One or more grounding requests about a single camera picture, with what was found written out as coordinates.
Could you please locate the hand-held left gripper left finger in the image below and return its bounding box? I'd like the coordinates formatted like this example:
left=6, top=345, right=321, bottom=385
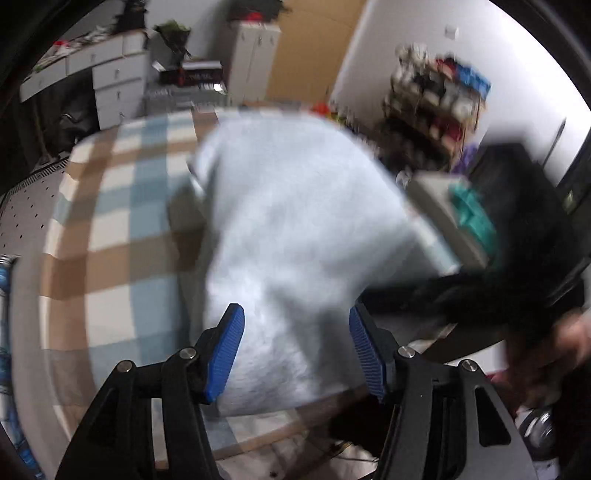
left=55, top=302, right=245, bottom=480

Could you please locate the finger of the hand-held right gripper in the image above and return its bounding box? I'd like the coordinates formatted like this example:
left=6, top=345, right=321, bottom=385
left=360, top=272, right=467, bottom=324

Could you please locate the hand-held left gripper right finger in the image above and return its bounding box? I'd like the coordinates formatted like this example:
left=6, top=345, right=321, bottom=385
left=348, top=305, right=539, bottom=480

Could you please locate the person's right hand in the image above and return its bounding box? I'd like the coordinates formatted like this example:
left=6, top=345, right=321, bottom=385
left=549, top=309, right=591, bottom=398

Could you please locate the teal cloth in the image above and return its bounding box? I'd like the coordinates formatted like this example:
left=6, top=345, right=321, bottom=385
left=450, top=187, right=499, bottom=259

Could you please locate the grey folded cloth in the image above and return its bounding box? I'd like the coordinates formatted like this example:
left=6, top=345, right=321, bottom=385
left=409, top=171, right=490, bottom=268

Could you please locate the checkered bed blanket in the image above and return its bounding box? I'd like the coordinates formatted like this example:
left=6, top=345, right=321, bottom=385
left=39, top=108, right=462, bottom=467

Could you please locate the shoe rack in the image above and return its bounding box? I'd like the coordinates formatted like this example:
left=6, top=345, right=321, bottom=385
left=381, top=42, right=492, bottom=160

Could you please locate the silver ribbed suitcase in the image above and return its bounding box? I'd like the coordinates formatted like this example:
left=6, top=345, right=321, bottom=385
left=143, top=85, right=229, bottom=114

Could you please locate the wooden door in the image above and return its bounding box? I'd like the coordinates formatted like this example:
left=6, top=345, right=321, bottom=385
left=268, top=0, right=370, bottom=104

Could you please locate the black bag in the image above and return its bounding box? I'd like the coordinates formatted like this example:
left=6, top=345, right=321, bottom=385
left=60, top=111, right=93, bottom=136

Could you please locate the black and red shoe box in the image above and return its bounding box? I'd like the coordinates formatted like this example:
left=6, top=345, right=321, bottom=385
left=180, top=60, right=226, bottom=89

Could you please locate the white suitcase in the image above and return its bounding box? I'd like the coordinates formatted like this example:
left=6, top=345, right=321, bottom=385
left=226, top=21, right=282, bottom=107

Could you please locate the small black box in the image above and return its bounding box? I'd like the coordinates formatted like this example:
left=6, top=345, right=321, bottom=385
left=152, top=62, right=183, bottom=85

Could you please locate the white drawer desk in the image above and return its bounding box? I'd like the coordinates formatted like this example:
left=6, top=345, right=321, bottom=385
left=19, top=31, right=149, bottom=131

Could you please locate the black wrapped flower bouquet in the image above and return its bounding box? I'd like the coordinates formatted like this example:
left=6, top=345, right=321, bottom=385
left=154, top=19, right=192, bottom=63

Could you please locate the black shoe box red logo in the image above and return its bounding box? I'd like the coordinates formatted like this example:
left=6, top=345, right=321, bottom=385
left=228, top=0, right=287, bottom=23

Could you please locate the desk clutter pile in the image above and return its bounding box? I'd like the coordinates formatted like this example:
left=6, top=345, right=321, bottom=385
left=32, top=25, right=121, bottom=75

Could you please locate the grey bed frame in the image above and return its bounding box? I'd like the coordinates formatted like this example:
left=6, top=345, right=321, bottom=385
left=0, top=154, right=70, bottom=259

